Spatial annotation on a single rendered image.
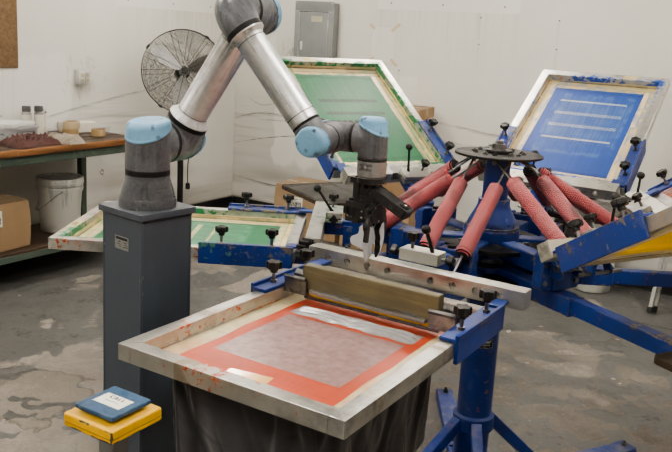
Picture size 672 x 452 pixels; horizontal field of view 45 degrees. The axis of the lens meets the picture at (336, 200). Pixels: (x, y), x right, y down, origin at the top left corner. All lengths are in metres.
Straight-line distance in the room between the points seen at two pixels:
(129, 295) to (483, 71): 4.56
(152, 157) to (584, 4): 4.45
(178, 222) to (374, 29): 4.77
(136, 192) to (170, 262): 0.21
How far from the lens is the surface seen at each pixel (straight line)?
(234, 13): 2.01
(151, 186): 2.16
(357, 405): 1.59
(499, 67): 6.32
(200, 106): 2.22
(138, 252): 2.15
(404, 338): 2.01
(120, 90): 6.58
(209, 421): 1.87
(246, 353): 1.89
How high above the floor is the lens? 1.68
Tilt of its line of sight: 12 degrees down
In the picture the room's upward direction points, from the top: 3 degrees clockwise
